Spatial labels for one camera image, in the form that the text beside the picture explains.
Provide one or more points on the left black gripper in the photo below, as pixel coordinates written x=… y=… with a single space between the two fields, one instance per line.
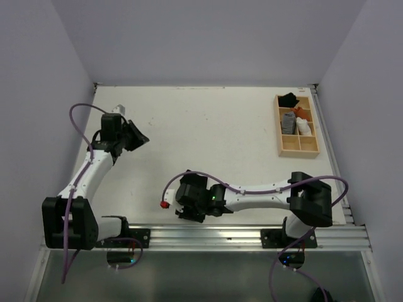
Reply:
x=140 y=139

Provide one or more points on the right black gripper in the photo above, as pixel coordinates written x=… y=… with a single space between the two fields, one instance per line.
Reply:
x=184 y=212

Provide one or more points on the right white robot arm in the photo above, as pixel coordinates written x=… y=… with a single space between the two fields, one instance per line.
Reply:
x=308 y=199

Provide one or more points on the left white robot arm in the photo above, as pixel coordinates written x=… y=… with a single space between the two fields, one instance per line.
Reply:
x=68 y=219

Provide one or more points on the wooden compartment organizer tray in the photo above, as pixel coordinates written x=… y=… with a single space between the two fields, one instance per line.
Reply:
x=295 y=127

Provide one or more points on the grey patterned rolled cloth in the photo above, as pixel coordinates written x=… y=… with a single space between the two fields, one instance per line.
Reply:
x=288 y=123

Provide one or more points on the white rolled cloth in tray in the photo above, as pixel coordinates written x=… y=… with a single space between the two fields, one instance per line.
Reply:
x=303 y=127

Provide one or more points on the orange rolled cloth in tray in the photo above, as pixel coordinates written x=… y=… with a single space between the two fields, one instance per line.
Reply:
x=301 y=113

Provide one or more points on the black rolled cloth in tray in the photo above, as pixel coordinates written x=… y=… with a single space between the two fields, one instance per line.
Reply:
x=287 y=101

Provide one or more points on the black object bottom right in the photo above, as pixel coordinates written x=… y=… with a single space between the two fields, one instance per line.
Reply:
x=319 y=296

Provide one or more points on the right wrist camera red cap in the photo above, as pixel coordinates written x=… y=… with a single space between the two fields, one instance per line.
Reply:
x=168 y=199

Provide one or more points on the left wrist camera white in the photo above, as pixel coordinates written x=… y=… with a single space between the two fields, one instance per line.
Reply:
x=120 y=109

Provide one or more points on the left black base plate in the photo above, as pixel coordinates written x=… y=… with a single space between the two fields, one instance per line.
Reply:
x=130 y=238

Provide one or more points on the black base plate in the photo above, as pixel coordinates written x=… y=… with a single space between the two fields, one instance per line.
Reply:
x=130 y=238
x=277 y=239

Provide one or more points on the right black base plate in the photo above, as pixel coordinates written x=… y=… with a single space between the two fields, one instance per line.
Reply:
x=277 y=239

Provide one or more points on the aluminium mounting rail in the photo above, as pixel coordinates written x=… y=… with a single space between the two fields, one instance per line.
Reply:
x=247 y=238

